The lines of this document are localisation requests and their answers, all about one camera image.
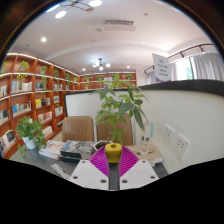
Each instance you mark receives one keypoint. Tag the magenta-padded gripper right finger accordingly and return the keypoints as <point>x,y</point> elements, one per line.
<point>138,173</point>

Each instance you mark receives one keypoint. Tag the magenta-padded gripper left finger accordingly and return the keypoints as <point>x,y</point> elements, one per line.
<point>88,173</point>

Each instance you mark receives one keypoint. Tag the small yellow charger block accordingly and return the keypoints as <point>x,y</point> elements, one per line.
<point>113,154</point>

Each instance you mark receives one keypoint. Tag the stack of beige books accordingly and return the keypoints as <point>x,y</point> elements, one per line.
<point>151,154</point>

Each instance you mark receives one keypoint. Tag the stack of dark books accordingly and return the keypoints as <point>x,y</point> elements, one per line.
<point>75,147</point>

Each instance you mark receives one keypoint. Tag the clear plastic bottle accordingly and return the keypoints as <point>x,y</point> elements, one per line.
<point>146,138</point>

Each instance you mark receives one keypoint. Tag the tan upholstered chair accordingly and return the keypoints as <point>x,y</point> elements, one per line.
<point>102,132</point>
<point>77,128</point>

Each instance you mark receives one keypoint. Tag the leafy plant in white pot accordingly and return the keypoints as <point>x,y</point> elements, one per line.
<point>30,142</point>

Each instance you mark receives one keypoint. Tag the tall plant in black pot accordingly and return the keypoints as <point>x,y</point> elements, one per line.
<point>117,110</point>

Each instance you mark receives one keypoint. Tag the orange wooden bookshelf unit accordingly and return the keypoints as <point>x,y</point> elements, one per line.
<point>26,96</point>

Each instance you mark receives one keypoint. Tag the hanging white purple sign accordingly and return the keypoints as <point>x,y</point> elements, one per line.
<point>162,67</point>

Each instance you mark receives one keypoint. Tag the black multi-bulb chandelier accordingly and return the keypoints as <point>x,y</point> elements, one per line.
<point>100,64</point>

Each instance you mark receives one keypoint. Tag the grey window curtains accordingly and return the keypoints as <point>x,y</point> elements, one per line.
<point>208,66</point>

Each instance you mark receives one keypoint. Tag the recessed ceiling lights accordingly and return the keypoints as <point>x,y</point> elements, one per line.
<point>43,39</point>

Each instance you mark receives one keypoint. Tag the ceiling air vent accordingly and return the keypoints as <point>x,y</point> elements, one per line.
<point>119,25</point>

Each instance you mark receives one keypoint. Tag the ceiling fixture with round lamps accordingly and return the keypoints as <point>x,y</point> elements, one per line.
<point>95,3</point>

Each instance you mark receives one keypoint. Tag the white wall outlet plate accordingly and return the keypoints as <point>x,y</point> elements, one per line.
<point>168,135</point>
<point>182,146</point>

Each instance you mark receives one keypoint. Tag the black track light rail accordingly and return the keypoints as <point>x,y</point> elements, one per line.
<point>190,50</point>

